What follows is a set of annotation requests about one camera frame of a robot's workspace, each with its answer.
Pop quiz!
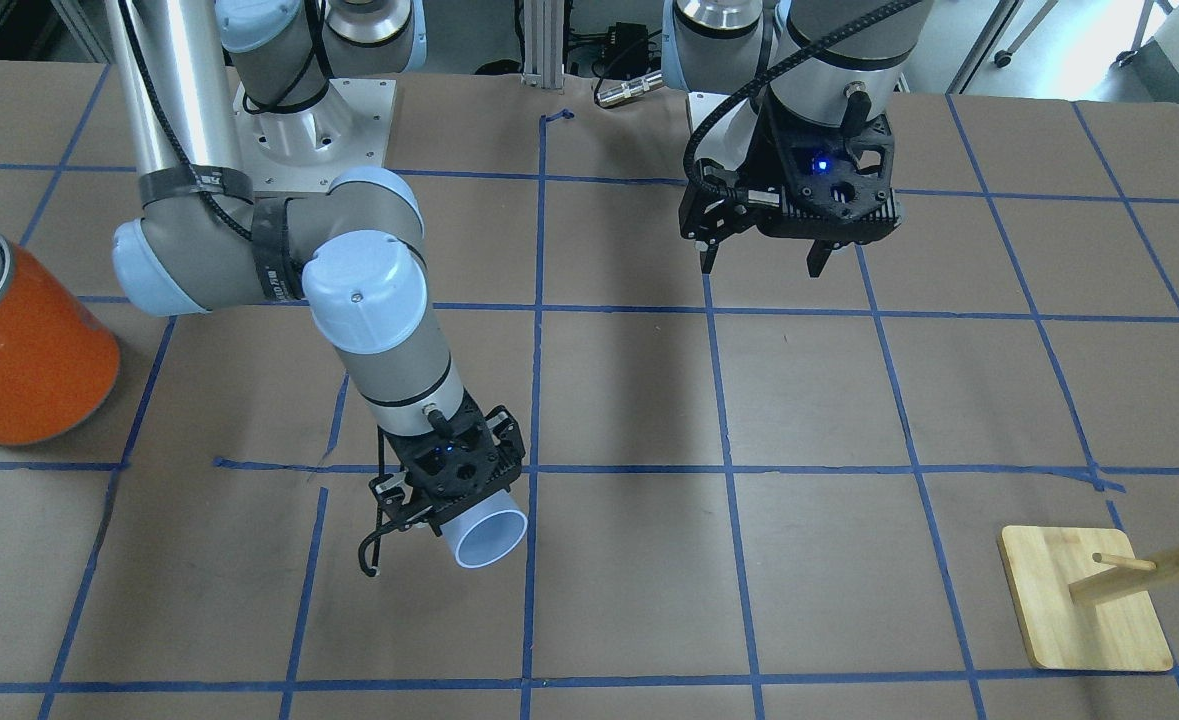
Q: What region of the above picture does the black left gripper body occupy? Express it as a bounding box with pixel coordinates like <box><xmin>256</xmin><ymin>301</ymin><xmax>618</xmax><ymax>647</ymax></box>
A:
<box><xmin>679</xmin><ymin>95</ymin><xmax>903</xmax><ymax>242</ymax></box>

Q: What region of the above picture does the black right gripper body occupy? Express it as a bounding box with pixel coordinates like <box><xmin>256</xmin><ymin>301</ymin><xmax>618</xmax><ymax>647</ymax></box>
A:
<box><xmin>373</xmin><ymin>395</ymin><xmax>526</xmax><ymax>536</ymax></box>

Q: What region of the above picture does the light blue plastic cup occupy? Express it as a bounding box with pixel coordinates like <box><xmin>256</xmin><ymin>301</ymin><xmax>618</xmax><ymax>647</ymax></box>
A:
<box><xmin>441</xmin><ymin>489</ymin><xmax>528</xmax><ymax>569</ymax></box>

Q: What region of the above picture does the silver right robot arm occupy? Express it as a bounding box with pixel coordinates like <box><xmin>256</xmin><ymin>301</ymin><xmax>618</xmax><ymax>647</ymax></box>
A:
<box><xmin>106</xmin><ymin>1</ymin><xmax>528</xmax><ymax>568</ymax></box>

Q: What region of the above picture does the wooden cup stand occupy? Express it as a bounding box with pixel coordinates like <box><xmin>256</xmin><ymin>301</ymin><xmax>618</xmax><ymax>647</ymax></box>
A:
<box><xmin>982</xmin><ymin>471</ymin><xmax>1179</xmax><ymax>673</ymax></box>

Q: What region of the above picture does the orange can with silver lid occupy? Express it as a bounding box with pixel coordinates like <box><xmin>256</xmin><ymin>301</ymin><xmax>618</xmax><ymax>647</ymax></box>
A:
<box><xmin>0</xmin><ymin>235</ymin><xmax>121</xmax><ymax>445</ymax></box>

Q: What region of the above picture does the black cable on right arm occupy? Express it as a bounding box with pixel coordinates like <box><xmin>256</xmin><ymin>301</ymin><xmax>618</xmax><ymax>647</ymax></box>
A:
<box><xmin>357</xmin><ymin>440</ymin><xmax>420</xmax><ymax>577</ymax></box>

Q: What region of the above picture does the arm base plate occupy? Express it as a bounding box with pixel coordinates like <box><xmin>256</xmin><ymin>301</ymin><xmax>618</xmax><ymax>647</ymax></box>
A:
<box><xmin>233</xmin><ymin>79</ymin><xmax>397</xmax><ymax>197</ymax></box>

